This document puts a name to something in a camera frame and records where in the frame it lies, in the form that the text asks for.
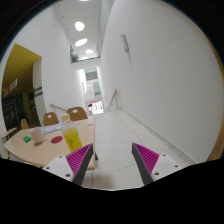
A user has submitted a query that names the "wooden chair left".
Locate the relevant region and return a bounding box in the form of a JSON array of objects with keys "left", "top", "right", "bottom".
[{"left": 21, "top": 119, "right": 29, "bottom": 130}]

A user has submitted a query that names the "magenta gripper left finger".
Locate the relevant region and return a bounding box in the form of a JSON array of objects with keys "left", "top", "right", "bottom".
[{"left": 42, "top": 143, "right": 95, "bottom": 187}]

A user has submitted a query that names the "white ceramic mug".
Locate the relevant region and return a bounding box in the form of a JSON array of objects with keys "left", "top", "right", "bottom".
[{"left": 29, "top": 127, "right": 45, "bottom": 144}]

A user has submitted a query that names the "colourful paper sheet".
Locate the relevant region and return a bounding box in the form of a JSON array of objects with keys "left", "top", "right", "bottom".
[{"left": 41, "top": 123, "right": 62, "bottom": 135}]

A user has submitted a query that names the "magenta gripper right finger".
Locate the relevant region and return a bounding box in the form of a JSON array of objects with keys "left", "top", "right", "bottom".
[{"left": 131, "top": 142, "right": 184, "bottom": 186}]

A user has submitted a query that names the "wooden stair handrail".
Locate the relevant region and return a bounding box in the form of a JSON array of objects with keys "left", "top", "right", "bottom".
[{"left": 50, "top": 104, "right": 67, "bottom": 111}]

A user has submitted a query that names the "wooden chair middle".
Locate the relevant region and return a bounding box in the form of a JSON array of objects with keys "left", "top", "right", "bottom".
[{"left": 43, "top": 112, "right": 59, "bottom": 126}]

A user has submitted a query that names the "red round coaster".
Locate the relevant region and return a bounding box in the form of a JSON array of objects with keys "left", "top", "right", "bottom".
[{"left": 51, "top": 136, "right": 63, "bottom": 144}]

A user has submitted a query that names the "green small block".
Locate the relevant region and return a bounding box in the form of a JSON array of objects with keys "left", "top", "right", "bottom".
[{"left": 23, "top": 136, "right": 31, "bottom": 143}]

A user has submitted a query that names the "yellow drink plastic bottle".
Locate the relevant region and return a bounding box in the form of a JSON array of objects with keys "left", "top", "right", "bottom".
[{"left": 61, "top": 114, "right": 82, "bottom": 152}]

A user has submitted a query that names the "wooden chair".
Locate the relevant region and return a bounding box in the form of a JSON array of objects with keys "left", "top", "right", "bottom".
[
  {"left": 43, "top": 112, "right": 59, "bottom": 126},
  {"left": 67, "top": 107, "right": 88, "bottom": 121},
  {"left": 21, "top": 119, "right": 29, "bottom": 130}
]

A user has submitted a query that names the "light wooden table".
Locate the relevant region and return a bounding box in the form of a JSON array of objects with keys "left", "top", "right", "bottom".
[{"left": 4, "top": 117, "right": 95, "bottom": 167}]

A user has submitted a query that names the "wooden chair right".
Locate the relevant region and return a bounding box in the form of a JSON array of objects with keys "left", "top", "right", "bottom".
[{"left": 67, "top": 107, "right": 88, "bottom": 121}]

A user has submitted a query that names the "wooden leaning easel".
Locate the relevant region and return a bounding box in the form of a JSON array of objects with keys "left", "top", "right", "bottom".
[{"left": 107, "top": 90, "right": 119, "bottom": 111}]

